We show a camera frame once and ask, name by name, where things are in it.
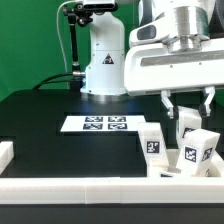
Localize black cables on table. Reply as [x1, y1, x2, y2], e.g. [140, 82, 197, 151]
[32, 72, 75, 91]

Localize white tag sheet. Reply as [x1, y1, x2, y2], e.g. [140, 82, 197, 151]
[61, 115, 145, 133]

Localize white cable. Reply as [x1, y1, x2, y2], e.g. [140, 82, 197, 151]
[55, 0, 83, 74]

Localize white camera on stand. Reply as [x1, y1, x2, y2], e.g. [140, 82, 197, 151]
[83, 0, 117, 11]

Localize white U-shaped obstacle wall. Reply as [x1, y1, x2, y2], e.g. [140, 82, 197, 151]
[0, 142, 224, 204]

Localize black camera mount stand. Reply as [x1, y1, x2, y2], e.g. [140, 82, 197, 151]
[63, 3, 93, 90]

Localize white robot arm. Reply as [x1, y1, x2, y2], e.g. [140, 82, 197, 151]
[81, 0, 224, 117]

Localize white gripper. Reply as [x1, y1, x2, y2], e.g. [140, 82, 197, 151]
[124, 16, 224, 119]

